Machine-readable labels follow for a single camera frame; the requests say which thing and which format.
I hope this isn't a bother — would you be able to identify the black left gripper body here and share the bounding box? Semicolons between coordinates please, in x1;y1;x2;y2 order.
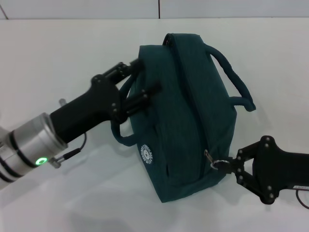
50;73;126;143

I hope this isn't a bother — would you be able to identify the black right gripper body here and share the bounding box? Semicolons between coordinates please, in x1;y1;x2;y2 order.
252;136;309;206

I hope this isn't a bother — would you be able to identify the dark teal fabric bag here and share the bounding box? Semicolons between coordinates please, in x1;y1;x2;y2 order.
111;33;256;204

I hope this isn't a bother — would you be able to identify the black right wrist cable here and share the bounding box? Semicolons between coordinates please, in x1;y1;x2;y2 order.
295;189;309;208

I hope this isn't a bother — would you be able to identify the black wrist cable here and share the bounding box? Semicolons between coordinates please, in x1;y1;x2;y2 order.
49;132;87;168
295;189;309;208

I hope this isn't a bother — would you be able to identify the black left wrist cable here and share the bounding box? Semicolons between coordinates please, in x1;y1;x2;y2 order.
49;132;87;168

